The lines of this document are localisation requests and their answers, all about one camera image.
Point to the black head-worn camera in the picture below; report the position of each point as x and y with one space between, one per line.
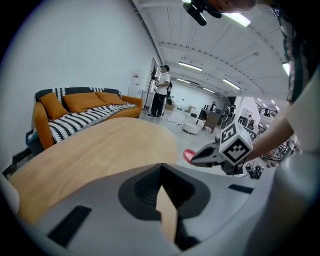
197 15

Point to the person's right forearm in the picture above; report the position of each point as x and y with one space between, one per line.
270 140

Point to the person's face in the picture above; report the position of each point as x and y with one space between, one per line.
232 6

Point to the orange sofa cushion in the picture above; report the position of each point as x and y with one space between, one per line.
82 102
53 106
110 98

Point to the orange sofa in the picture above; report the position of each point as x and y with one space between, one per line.
41 125

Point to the black white striped blanket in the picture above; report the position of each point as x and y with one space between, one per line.
75 122

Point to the row of ceiling light strips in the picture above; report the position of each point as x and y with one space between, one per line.
190 66

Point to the wooden coffee table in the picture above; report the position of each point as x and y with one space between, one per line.
87 155

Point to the wooden coat rack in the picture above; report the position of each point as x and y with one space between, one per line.
149 100

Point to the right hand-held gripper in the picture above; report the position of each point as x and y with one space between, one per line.
235 147

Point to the person's green sweatshirt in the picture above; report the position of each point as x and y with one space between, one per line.
302 50

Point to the round white side table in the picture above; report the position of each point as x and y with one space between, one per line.
190 127

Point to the white vase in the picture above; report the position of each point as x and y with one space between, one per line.
10 197

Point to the pink round coaster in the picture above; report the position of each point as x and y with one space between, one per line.
187 155

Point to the dark wooden desk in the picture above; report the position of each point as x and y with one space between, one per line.
212 120

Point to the cardboard box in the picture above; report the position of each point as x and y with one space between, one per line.
170 107

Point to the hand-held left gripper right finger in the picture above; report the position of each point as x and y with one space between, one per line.
220 220

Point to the blue tissue box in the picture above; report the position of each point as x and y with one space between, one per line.
33 145

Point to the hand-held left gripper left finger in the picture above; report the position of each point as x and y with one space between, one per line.
105 225

